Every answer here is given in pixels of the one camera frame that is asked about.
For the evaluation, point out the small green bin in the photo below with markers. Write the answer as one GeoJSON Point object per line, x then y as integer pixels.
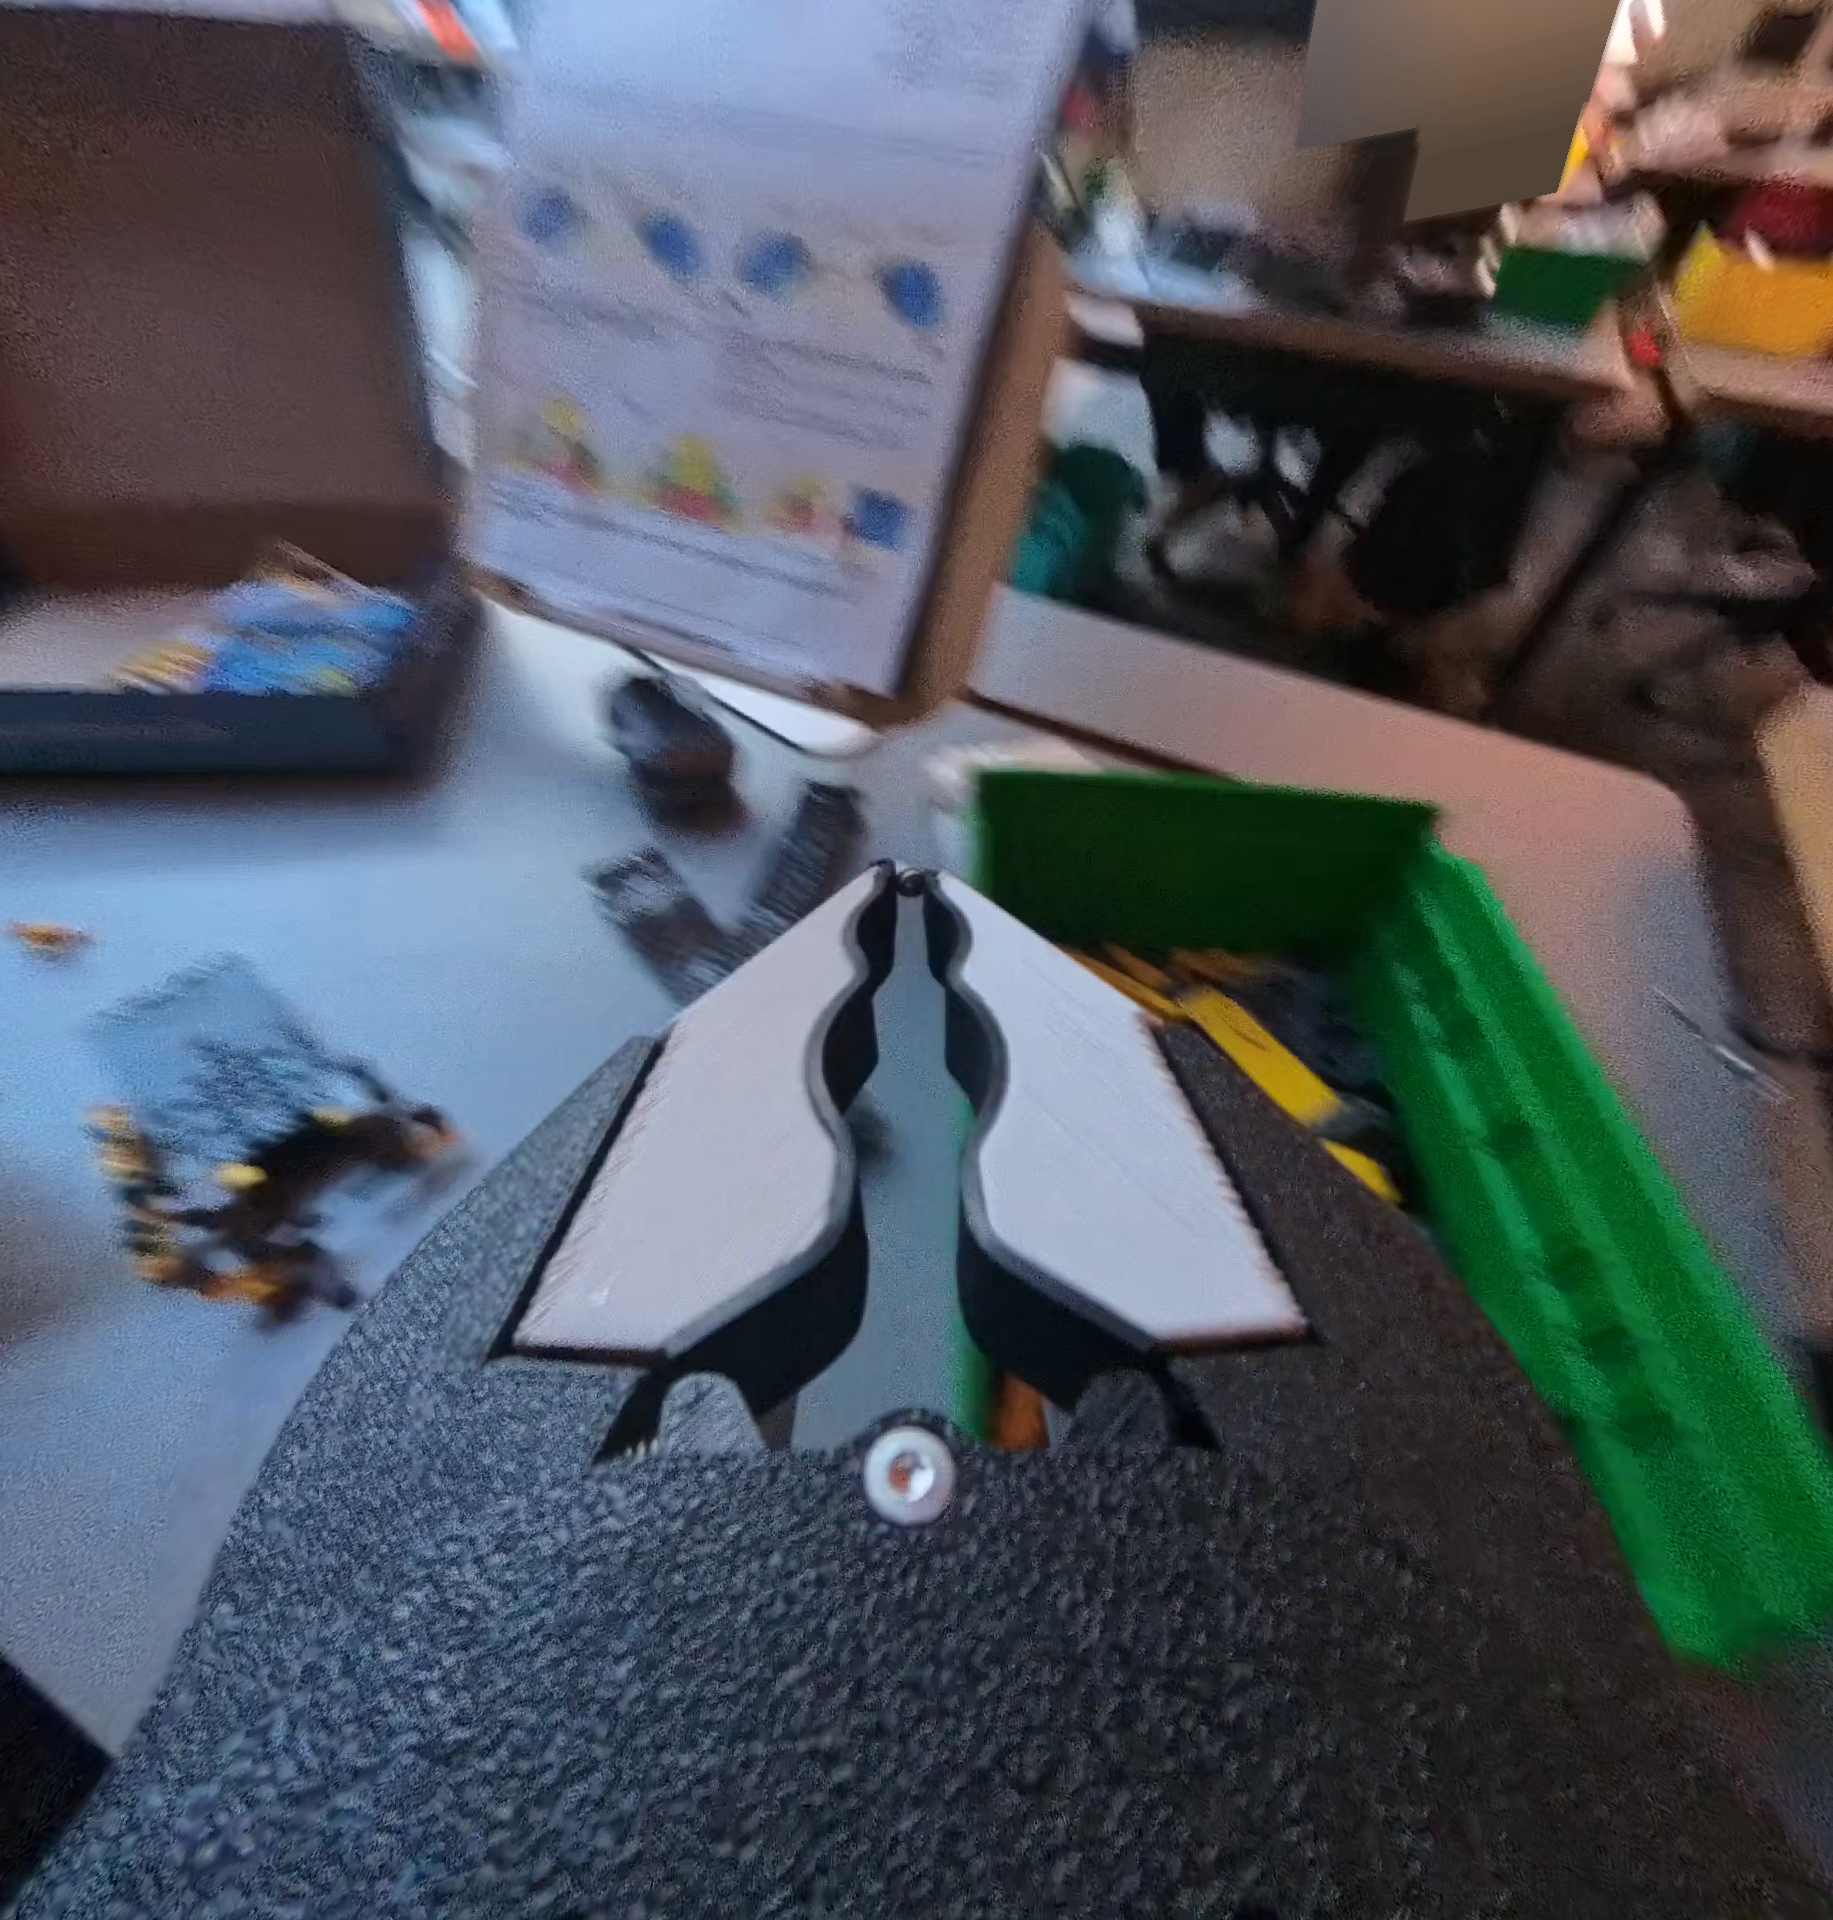
{"type": "Point", "coordinates": [1569, 287]}

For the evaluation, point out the wooden background table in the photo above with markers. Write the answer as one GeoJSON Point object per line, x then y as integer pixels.
{"type": "Point", "coordinates": [1381, 353]}

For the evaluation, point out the yellow technic beam assembly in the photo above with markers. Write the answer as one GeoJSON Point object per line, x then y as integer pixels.
{"type": "Point", "coordinates": [256, 1277]}

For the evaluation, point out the pile of yellow brick pieces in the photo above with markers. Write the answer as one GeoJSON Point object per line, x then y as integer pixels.
{"type": "Point", "coordinates": [1262, 1051]}

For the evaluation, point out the cardboard instruction board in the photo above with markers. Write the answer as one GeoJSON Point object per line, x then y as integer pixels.
{"type": "Point", "coordinates": [736, 377]}

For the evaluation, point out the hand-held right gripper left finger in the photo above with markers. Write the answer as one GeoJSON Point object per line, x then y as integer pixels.
{"type": "Point", "coordinates": [707, 1171]}

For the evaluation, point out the green storage bin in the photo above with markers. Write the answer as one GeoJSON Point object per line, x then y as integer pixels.
{"type": "Point", "coordinates": [1531, 1201]}

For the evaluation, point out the grey desk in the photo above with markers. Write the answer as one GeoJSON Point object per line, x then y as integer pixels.
{"type": "Point", "coordinates": [407, 902]}

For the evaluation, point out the open cardboard box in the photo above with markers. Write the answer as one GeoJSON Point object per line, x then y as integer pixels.
{"type": "Point", "coordinates": [181, 302]}

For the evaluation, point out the teal bag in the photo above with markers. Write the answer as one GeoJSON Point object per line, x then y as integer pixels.
{"type": "Point", "coordinates": [1076, 526]}

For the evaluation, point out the black brick pin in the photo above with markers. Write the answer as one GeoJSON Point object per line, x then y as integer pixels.
{"type": "Point", "coordinates": [908, 877]}

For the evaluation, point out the grey brick frame assembly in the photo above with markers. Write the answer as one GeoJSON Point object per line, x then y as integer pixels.
{"type": "Point", "coordinates": [391, 1132]}

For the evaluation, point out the yellow storage bin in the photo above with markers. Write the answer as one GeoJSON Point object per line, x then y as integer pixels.
{"type": "Point", "coordinates": [1772, 308]}

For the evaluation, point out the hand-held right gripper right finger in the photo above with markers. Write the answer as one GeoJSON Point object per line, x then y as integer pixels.
{"type": "Point", "coordinates": [1112, 1187]}

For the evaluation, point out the colourful instruction booklet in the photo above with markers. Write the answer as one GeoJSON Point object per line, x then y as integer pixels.
{"type": "Point", "coordinates": [302, 638]}

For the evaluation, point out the black office chair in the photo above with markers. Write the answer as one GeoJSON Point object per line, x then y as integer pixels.
{"type": "Point", "coordinates": [1397, 541]}

